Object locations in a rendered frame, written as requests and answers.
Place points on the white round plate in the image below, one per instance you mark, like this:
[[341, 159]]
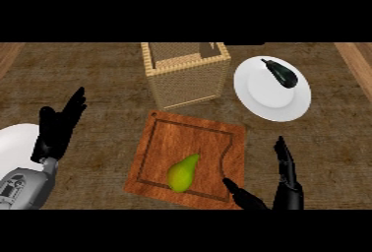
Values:
[[263, 98]]

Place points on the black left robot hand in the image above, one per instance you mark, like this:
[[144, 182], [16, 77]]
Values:
[[53, 131]]

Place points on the dark purple eggplant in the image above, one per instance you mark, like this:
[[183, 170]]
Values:
[[283, 75]]

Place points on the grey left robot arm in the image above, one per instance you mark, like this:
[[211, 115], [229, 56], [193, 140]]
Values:
[[26, 188]]

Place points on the tall wicker basket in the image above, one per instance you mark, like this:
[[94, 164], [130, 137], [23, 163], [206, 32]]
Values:
[[186, 83]]

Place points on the brown wooden cutting board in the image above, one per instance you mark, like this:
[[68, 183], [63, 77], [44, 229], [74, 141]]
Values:
[[186, 141]]

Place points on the white round object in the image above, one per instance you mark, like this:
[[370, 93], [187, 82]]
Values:
[[16, 146]]

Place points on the green pear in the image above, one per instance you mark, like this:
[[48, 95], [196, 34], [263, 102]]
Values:
[[181, 175]]

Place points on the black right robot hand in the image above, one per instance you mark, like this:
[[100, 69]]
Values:
[[288, 197]]

